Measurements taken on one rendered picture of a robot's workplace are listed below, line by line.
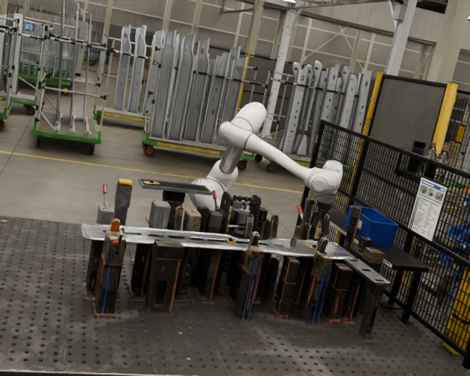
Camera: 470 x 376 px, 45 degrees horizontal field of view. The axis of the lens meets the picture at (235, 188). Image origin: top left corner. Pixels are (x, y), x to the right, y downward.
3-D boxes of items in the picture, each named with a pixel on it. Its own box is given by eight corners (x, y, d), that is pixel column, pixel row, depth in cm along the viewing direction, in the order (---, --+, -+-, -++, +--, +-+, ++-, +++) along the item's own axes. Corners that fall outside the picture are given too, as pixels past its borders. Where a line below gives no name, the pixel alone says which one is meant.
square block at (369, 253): (355, 316, 294) (372, 252, 286) (348, 309, 301) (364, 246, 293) (368, 317, 297) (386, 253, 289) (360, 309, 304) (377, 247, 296)
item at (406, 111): (403, 321, 480) (471, 86, 436) (388, 320, 476) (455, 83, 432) (336, 260, 605) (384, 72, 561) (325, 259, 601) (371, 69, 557)
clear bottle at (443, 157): (435, 182, 304) (445, 146, 300) (427, 179, 310) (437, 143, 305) (445, 183, 306) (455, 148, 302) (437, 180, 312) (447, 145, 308)
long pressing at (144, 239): (83, 242, 242) (83, 238, 241) (79, 224, 262) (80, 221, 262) (359, 261, 291) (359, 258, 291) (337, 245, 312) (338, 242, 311)
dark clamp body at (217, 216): (195, 285, 293) (209, 215, 285) (189, 274, 305) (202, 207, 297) (215, 286, 297) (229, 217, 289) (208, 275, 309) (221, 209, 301)
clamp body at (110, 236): (93, 319, 238) (106, 239, 230) (90, 304, 251) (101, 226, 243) (118, 320, 242) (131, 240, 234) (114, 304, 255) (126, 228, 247)
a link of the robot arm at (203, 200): (198, 220, 356) (177, 194, 348) (214, 201, 366) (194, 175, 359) (215, 217, 343) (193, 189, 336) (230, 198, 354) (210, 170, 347)
